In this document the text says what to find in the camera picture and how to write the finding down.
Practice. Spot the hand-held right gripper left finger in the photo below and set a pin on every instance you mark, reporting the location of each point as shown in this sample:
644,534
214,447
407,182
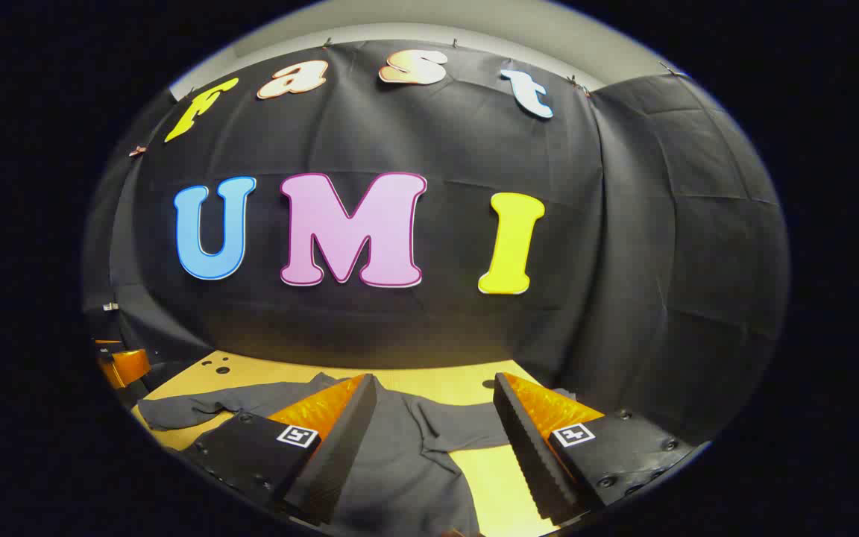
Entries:
340,440

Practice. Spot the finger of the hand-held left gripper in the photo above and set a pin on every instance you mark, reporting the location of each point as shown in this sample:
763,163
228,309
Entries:
127,365

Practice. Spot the black backdrop cloth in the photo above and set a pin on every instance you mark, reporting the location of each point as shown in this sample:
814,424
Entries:
437,142

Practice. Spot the grey collared shirt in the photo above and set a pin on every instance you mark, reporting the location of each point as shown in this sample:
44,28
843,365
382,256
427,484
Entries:
400,462

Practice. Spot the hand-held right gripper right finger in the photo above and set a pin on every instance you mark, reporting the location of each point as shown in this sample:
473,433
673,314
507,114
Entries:
526,440

